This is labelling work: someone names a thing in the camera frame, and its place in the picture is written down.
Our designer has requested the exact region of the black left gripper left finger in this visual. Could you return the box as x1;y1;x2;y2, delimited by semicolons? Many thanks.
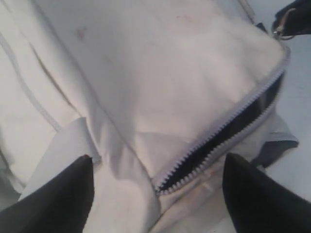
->
0;155;94;233

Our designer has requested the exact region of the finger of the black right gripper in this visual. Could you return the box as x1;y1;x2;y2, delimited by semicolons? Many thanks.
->
272;0;311;36

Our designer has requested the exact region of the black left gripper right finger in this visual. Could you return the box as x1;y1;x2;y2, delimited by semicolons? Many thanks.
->
222;153;311;233

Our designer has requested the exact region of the white canvas backpack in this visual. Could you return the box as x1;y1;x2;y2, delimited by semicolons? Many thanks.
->
0;0;290;233

